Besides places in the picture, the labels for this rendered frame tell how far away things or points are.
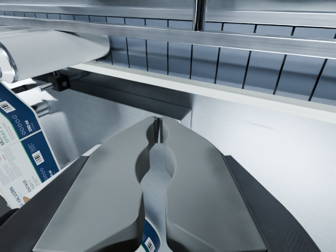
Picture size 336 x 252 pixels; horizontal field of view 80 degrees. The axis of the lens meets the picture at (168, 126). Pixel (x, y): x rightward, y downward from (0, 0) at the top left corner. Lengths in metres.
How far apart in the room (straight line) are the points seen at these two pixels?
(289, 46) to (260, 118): 0.19
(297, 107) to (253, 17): 0.11
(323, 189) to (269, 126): 0.14
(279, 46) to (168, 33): 0.10
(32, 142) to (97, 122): 0.21
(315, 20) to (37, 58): 0.31
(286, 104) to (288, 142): 0.13
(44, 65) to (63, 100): 0.27
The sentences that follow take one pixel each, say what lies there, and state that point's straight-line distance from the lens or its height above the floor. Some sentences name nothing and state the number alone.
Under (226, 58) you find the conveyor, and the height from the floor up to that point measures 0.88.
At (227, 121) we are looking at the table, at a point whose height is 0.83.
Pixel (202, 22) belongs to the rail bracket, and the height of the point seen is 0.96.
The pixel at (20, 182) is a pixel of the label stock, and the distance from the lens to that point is 0.67.
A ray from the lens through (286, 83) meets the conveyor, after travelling 0.28.
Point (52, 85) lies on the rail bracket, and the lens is 0.48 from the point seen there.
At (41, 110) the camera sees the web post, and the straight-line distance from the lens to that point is 0.63.
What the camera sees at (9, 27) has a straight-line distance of 0.50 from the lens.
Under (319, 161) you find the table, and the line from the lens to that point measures 0.40.
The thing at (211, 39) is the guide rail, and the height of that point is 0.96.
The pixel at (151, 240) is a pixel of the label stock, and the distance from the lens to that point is 0.64.
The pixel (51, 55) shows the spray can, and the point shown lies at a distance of 0.31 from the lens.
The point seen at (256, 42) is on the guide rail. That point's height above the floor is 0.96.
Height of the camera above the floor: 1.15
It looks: 47 degrees down
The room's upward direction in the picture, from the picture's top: 133 degrees counter-clockwise
